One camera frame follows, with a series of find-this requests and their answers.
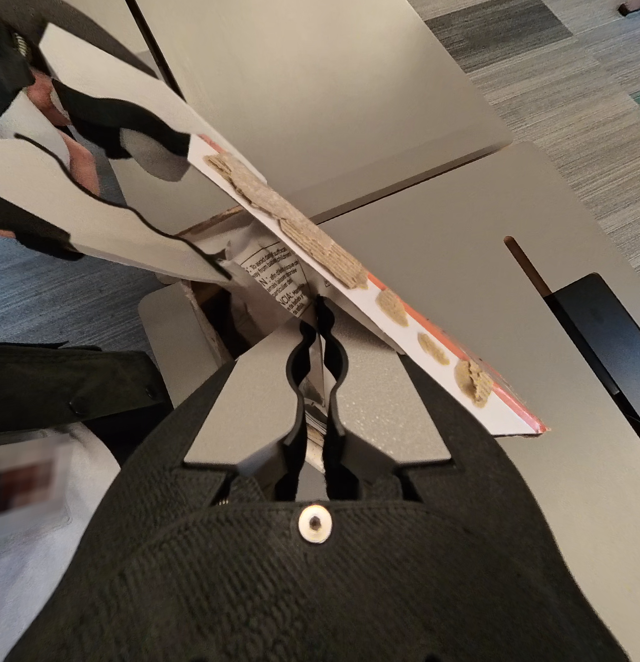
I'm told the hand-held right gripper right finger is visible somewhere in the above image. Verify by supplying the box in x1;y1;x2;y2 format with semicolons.
315;295;452;501

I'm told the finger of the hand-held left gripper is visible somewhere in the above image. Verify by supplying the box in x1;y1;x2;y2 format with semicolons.
0;133;233;283
38;23;266;183

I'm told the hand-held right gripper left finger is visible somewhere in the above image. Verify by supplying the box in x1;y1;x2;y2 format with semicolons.
183;320;317;501

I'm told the black orchid lego box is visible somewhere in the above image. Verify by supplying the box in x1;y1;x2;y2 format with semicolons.
138;133;550;440

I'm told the white paper bag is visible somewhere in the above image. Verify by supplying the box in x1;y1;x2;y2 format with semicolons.
217;222;332;479

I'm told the person's black jacket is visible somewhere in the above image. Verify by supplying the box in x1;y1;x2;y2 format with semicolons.
0;341;172;452

